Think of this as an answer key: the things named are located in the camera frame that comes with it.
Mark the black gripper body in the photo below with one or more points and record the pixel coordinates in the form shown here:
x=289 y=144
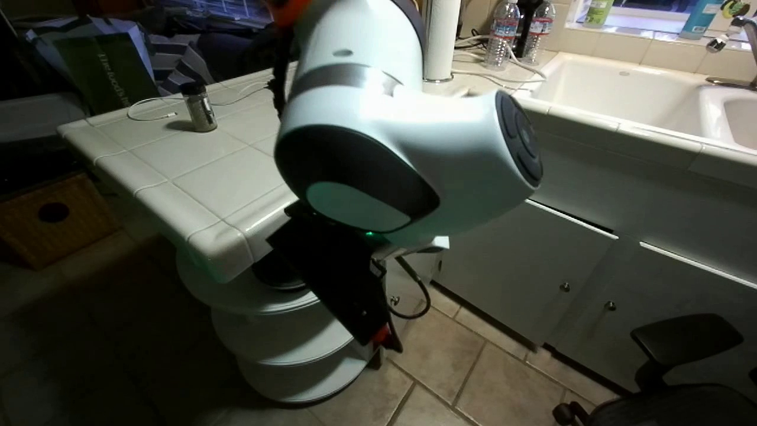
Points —
x=322 y=251

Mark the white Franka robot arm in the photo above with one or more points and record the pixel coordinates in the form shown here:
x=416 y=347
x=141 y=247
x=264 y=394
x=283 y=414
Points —
x=392 y=133

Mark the small metal canister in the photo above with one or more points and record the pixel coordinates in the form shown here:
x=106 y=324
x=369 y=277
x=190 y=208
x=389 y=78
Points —
x=199 y=108

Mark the wide white cabinet door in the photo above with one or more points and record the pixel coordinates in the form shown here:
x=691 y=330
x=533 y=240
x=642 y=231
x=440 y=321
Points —
x=521 y=275
x=669 y=316

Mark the pile of clothes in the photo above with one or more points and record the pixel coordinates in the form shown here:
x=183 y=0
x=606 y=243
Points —
x=190 y=51

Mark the white paper towel roll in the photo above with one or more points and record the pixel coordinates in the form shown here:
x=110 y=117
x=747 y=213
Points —
x=440 y=39

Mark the cardboard box with hole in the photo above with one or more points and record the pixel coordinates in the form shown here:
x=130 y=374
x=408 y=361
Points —
x=55 y=220

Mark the clear water bottle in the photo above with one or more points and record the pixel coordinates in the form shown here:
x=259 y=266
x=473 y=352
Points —
x=537 y=26
x=503 y=32

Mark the green bag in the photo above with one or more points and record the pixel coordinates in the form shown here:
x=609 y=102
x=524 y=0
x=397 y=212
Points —
x=102 y=66

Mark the white kitchen sink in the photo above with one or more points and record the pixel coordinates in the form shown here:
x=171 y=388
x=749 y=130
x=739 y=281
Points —
x=622 y=95

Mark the green bottle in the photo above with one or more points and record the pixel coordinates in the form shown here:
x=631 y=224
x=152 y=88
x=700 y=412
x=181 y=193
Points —
x=599 y=11

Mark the black office chair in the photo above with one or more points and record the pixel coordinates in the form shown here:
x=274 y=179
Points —
x=676 y=394

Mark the blue box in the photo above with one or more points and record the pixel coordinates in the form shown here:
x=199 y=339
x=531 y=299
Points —
x=700 y=14

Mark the metal faucet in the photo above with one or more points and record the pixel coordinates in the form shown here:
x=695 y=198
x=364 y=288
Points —
x=736 y=32

